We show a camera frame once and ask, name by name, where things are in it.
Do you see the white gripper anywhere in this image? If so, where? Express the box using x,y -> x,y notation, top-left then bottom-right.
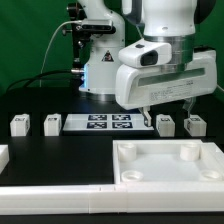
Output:
115,50 -> 217,127

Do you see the white square tabletop part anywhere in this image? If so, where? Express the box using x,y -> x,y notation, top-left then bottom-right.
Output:
113,140 -> 224,184

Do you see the white L-shaped obstacle fence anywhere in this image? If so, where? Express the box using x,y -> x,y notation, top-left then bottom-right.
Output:
0,182 -> 224,215

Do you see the white plate with AprilTags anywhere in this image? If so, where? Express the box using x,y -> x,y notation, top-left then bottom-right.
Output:
63,114 -> 154,132

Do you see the white part at left edge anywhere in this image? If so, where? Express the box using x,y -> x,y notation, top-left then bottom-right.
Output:
0,145 -> 9,174

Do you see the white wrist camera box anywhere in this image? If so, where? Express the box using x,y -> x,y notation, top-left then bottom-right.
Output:
118,39 -> 172,68

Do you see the silver camera on base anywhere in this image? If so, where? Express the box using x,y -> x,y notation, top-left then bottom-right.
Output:
80,19 -> 116,34

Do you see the black cable bundle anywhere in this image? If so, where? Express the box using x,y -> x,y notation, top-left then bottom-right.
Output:
5,69 -> 84,93

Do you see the white thin cable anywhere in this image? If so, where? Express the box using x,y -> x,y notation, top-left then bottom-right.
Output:
39,20 -> 83,88

